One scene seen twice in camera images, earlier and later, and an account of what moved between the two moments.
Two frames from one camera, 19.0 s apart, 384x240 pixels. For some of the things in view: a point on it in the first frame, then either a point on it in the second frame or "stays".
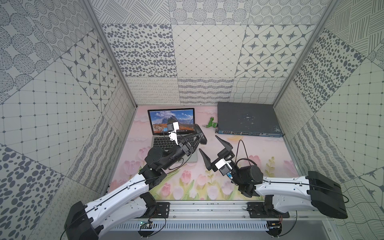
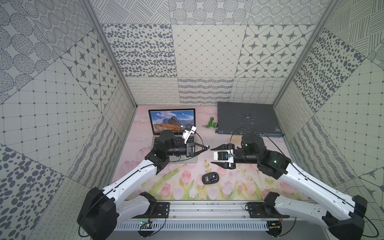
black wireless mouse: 203,139 -> 210,178
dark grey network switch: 248,119 stays
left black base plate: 161,210 stays
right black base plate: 264,210 stays
